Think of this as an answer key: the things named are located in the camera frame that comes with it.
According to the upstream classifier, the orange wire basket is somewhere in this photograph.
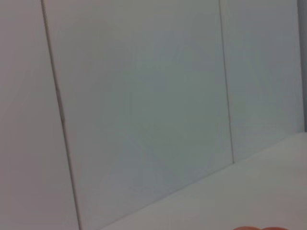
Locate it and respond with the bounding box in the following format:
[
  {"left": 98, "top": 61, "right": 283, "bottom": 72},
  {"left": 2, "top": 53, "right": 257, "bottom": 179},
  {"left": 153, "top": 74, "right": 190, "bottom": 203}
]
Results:
[{"left": 232, "top": 226, "right": 286, "bottom": 230}]

